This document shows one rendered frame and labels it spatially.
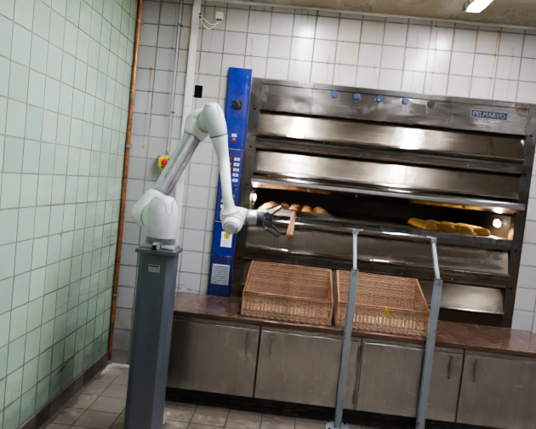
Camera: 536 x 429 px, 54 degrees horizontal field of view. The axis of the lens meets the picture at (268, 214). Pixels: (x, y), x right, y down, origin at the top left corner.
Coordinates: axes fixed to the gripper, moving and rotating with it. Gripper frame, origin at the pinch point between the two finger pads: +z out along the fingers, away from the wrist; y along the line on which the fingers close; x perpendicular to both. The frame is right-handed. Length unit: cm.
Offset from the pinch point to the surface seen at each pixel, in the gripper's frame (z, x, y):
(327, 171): 20, -61, -32
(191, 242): -69, -61, 26
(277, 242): -9, -61, 20
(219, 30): -63, -61, -120
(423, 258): 91, -61, 20
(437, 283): 87, -2, 26
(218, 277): -47, -57, 48
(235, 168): -43, -58, -28
